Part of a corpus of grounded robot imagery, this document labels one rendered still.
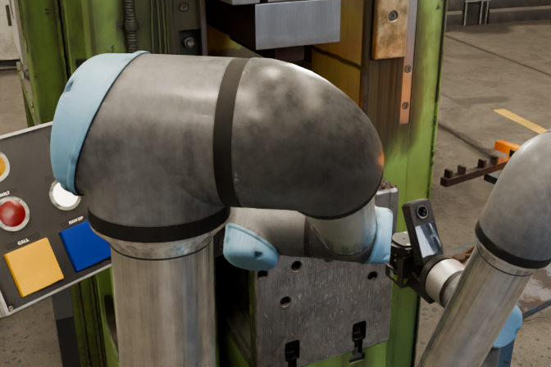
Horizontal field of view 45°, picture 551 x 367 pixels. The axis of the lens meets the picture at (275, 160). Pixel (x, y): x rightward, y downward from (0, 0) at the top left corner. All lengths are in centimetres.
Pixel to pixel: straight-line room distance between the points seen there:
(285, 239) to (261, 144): 41
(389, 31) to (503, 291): 96
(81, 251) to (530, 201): 75
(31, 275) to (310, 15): 76
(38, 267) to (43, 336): 161
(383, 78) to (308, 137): 128
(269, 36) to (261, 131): 96
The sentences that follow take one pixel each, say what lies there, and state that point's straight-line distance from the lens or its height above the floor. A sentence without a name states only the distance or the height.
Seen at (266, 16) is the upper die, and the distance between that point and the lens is 140.
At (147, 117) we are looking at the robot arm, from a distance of 48.
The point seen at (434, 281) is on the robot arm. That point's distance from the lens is 112.
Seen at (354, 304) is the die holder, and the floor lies 61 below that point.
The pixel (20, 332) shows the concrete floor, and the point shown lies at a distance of 282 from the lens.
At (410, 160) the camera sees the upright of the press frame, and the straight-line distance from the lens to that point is 189.
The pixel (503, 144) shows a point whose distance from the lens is 187.
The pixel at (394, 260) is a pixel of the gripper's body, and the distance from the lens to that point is 122.
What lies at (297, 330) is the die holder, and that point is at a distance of 167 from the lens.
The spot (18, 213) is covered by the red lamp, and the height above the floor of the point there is 109.
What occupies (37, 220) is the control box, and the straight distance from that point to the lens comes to 119.
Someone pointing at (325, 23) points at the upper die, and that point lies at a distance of 146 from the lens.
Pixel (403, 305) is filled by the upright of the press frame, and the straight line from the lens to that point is 212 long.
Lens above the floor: 158
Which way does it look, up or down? 22 degrees down
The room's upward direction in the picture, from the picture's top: straight up
